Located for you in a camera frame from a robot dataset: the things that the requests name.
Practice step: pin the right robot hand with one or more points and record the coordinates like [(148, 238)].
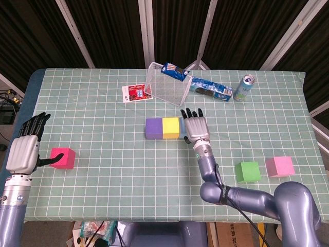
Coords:
[(197, 128)]

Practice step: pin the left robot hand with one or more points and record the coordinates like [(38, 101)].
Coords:
[(23, 154)]

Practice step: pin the light blue foam cube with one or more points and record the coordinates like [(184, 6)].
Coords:
[(182, 127)]

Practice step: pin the purple foam cube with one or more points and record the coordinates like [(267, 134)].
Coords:
[(154, 127)]

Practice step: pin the crimson foam cube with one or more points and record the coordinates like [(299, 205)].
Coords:
[(68, 160)]

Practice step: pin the green foam cube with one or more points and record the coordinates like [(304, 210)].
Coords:
[(248, 172)]

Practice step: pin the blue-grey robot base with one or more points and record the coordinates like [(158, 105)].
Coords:
[(159, 235)]

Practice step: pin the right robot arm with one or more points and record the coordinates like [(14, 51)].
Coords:
[(257, 200)]

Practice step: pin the yellow foam cube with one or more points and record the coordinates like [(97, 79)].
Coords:
[(171, 126)]

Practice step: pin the long blue cookie package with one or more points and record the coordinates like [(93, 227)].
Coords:
[(210, 88)]

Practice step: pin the black device box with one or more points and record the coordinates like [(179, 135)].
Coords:
[(7, 115)]

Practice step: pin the light blue drink can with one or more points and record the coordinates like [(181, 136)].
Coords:
[(242, 90)]

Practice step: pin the small blue cookie pack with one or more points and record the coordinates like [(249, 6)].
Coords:
[(174, 70)]

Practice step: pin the red and white card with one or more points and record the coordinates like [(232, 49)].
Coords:
[(135, 93)]

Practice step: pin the green checked tablecloth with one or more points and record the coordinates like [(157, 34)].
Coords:
[(128, 185)]

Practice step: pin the pink foam cube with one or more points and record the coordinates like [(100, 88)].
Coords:
[(281, 167)]

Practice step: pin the colourful snack bags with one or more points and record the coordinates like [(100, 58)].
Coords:
[(90, 231)]

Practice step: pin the brown cardboard box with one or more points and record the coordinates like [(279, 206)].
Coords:
[(234, 235)]

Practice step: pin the white partition frame post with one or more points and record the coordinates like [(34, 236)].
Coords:
[(74, 33), (146, 33), (320, 128), (290, 38), (10, 83), (204, 33)]

